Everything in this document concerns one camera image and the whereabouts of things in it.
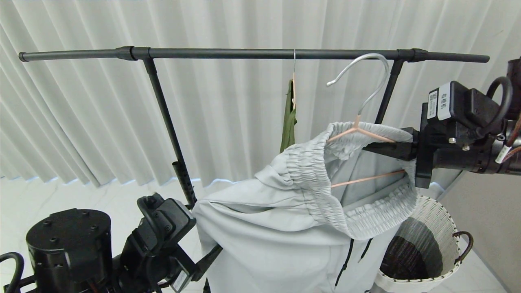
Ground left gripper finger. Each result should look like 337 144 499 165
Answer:
191 243 224 282

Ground black cable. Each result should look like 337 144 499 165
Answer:
0 195 165 293
475 76 514 137

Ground green printed T-shirt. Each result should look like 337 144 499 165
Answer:
279 79 298 154

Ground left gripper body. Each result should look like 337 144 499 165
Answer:
112 242 201 293

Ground white curtain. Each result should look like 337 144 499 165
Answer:
0 0 521 192

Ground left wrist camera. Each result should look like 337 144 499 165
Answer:
118 193 197 281

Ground pale grey shorts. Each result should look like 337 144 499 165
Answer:
190 121 420 293

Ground pink clothes hanger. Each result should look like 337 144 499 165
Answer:
291 50 297 111
326 53 407 189

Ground black clothes rack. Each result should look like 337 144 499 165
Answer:
18 46 490 293

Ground white laundry basket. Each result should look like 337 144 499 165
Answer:
368 195 474 293

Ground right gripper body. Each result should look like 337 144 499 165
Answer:
414 127 521 189

